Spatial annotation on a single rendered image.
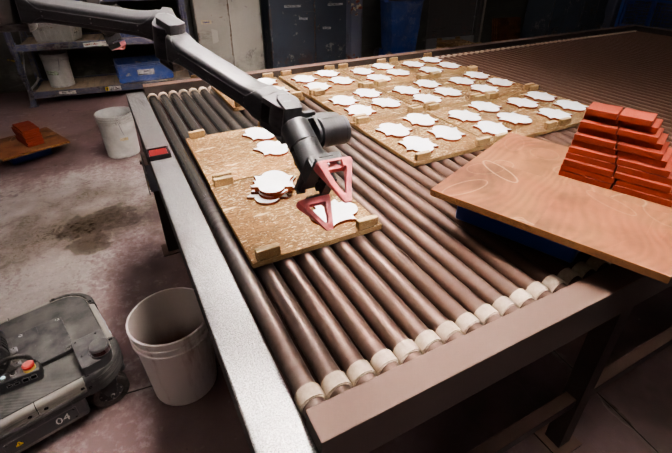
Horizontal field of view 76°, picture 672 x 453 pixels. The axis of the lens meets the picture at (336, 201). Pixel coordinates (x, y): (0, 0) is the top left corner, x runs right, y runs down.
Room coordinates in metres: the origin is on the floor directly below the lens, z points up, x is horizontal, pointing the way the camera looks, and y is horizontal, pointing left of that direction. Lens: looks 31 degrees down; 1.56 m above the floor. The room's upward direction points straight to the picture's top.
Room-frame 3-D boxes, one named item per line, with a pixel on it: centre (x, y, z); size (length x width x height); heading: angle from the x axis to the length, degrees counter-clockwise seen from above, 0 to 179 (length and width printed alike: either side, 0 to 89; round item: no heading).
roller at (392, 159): (1.59, -0.10, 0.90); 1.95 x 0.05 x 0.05; 28
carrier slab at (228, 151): (1.40, 0.32, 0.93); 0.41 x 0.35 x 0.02; 27
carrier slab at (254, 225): (1.03, 0.13, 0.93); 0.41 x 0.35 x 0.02; 27
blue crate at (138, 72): (5.41, 2.38, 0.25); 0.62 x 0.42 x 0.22; 119
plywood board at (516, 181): (0.96, -0.59, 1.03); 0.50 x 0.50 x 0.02; 49
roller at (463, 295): (1.47, 0.12, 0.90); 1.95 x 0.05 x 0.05; 28
